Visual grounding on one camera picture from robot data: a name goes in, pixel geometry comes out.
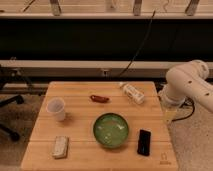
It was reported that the black rectangular device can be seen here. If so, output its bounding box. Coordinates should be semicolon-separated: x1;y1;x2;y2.
137;130;151;156

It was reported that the black office chair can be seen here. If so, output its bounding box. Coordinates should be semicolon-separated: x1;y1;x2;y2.
0;66;24;142

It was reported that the green bowl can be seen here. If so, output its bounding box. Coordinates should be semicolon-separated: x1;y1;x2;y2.
93;113;129;149

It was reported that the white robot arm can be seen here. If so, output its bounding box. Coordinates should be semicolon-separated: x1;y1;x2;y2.
160;60;213;113

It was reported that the red pepper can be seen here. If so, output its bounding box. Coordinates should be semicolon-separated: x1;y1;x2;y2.
90;95;109;103

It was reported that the white sponge block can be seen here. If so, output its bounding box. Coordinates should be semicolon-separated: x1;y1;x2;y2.
52;136;69;159

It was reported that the black cable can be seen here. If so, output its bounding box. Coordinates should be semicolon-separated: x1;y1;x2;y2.
117;9;157;79

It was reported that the white plastic bottle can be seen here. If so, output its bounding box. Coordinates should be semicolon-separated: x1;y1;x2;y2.
119;82;145;104

